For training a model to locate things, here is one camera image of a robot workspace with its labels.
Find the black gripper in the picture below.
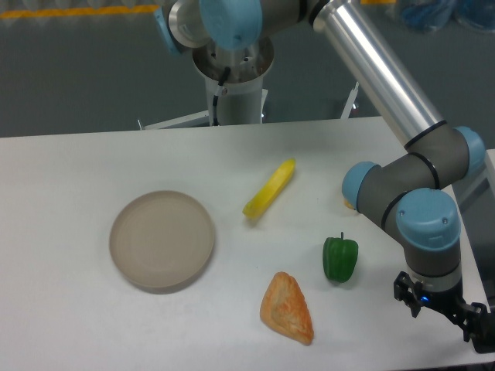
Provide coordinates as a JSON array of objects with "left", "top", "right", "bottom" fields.
[{"left": 393, "top": 271, "right": 494, "bottom": 353}]

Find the yellow bell pepper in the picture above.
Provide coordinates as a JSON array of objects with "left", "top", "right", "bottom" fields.
[{"left": 343, "top": 199, "right": 356, "bottom": 210}]

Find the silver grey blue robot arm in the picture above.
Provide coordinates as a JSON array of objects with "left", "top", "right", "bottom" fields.
[{"left": 154, "top": 1, "right": 494, "bottom": 353}]

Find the green bell pepper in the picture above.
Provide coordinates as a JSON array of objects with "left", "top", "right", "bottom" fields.
[{"left": 323, "top": 232, "right": 359, "bottom": 283}]

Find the orange pastry turnover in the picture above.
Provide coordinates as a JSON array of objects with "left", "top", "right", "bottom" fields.
[{"left": 260, "top": 271, "right": 314, "bottom": 345}]

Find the yellow banana slice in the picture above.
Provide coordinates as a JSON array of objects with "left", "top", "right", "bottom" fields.
[{"left": 242, "top": 158, "right": 296, "bottom": 220}]

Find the beige round plate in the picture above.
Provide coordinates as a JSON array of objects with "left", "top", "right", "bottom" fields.
[{"left": 109, "top": 190, "right": 216, "bottom": 294}]

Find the white metal frame bracket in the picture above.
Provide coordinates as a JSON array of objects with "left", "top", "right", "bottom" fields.
[{"left": 340, "top": 81, "right": 360, "bottom": 119}]

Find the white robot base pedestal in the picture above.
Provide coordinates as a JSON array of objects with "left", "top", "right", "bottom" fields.
[{"left": 193, "top": 38, "right": 275, "bottom": 126}]

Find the white base frame rail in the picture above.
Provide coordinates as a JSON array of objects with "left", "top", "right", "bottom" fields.
[{"left": 137, "top": 111, "right": 210, "bottom": 131}]

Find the black base cable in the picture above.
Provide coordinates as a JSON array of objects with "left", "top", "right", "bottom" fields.
[{"left": 210, "top": 66, "right": 232, "bottom": 127}]

